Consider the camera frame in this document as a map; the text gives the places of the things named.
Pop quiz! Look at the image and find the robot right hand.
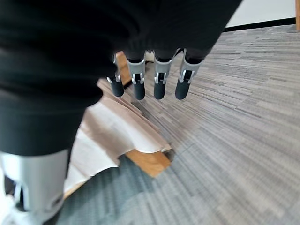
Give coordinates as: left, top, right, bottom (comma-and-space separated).
0, 0, 243, 224

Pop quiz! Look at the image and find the white bed sheet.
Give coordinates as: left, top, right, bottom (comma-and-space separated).
0, 102, 165, 225

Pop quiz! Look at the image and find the beige bed cover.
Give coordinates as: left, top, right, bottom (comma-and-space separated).
81, 78, 173, 152

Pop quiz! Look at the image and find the black baseboard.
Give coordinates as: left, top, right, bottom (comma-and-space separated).
224, 16, 297, 33

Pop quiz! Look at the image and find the wooden door frame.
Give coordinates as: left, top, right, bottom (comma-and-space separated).
295, 0, 300, 30

